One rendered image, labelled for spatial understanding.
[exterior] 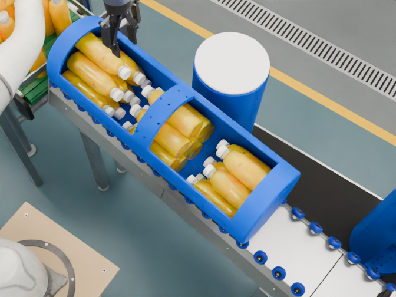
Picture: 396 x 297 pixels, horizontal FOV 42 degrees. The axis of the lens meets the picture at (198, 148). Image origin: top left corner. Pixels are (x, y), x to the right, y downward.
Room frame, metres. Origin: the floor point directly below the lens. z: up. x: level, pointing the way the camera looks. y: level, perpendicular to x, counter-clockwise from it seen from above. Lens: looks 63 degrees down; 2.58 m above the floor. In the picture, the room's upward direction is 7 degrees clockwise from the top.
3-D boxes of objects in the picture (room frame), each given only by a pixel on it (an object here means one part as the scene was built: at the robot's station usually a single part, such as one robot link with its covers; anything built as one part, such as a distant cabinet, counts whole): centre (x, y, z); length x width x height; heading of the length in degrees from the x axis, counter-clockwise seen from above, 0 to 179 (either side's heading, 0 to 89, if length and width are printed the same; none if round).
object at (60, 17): (1.29, 0.58, 1.00); 0.07 x 0.07 x 0.20
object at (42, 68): (1.14, 0.56, 0.96); 0.40 x 0.01 x 0.03; 144
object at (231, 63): (1.14, -0.09, 1.03); 0.28 x 0.28 x 0.01
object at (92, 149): (1.00, 0.48, 0.31); 0.06 x 0.06 x 0.63; 54
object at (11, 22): (1.18, 0.75, 1.00); 0.07 x 0.07 x 0.20
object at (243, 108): (1.14, -0.09, 0.59); 0.28 x 0.28 x 0.88
